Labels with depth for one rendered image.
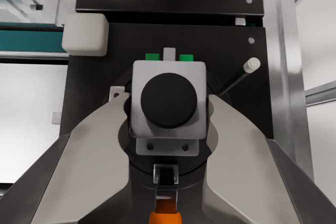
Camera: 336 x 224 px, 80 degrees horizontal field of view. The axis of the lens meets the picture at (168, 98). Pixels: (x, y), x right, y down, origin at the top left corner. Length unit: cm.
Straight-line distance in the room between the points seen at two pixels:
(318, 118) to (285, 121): 15
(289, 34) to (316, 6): 20
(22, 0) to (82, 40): 10
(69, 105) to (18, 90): 12
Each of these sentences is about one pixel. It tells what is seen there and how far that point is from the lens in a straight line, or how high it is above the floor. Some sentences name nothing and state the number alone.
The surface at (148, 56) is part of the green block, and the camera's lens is 17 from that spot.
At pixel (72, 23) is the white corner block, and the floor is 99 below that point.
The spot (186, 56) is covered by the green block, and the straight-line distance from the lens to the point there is 17.
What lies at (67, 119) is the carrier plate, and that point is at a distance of 25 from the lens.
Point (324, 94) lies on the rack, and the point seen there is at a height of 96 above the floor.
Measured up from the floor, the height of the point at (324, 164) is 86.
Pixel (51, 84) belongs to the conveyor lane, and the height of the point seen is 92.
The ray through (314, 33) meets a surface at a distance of 47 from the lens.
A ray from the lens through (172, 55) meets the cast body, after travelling 17.
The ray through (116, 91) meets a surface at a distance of 20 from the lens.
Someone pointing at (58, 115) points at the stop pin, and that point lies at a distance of 26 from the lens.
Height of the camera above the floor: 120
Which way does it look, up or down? 79 degrees down
